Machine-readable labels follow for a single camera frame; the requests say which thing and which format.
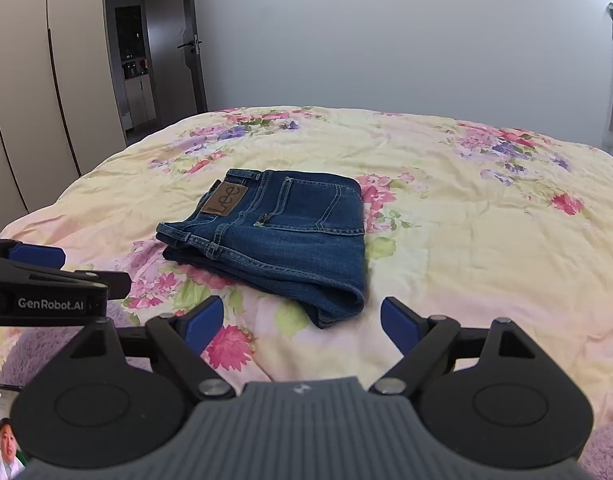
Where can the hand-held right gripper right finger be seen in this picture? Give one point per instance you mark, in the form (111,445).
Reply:
(399,325)

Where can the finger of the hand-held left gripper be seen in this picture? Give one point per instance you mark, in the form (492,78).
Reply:
(117,284)
(34,256)

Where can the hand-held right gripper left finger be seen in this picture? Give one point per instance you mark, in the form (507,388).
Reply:
(206,325)

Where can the blue denim pants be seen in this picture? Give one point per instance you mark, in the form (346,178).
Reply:
(281,240)

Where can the purple fleece blanket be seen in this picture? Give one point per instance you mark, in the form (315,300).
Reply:
(31,350)

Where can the yellow floral blanket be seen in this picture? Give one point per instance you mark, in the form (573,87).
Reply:
(461,240)

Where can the smartphone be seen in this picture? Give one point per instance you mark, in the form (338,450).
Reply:
(4,430)

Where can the beige wardrobe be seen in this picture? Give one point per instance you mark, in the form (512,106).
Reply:
(36,85)

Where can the hallway cabinet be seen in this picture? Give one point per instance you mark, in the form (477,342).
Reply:
(135,60)

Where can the dark grey door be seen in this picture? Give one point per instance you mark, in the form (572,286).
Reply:
(171,45)

